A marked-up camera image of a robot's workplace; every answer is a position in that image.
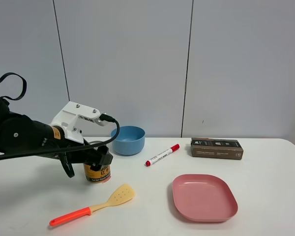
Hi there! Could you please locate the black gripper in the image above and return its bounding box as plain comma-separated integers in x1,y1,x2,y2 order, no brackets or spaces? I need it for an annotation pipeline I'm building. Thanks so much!
41,138,113,177

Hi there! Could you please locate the gold energy drink can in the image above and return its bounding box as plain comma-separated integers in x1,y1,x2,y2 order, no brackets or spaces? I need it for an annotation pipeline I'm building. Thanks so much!
83,140,112,184

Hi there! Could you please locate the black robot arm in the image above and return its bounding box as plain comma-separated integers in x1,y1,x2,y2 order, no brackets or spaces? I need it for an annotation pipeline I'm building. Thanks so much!
0,98,118,177

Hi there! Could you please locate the blue bowl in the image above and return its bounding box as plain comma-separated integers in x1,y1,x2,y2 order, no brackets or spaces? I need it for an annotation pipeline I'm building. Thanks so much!
112,126,146,156

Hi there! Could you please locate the red white marker pen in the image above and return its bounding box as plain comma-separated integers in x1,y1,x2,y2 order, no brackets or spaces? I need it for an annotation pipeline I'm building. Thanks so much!
145,144,180,167

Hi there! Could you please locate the pink square plate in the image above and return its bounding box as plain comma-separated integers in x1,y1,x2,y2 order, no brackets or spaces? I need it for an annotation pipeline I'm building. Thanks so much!
172,174,238,223

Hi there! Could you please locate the brown cardboard box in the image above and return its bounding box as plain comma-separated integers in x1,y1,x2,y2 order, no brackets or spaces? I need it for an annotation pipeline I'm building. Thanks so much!
190,138,243,160

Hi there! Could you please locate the black camera cable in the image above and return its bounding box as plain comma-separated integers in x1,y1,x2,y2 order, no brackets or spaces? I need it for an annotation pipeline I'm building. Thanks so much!
0,72,120,162

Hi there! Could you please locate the yellow spatula orange handle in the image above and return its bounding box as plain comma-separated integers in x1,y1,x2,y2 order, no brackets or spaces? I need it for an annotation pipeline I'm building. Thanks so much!
49,184,135,227

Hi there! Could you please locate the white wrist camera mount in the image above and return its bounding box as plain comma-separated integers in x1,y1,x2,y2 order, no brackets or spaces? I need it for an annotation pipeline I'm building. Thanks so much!
50,101,107,144

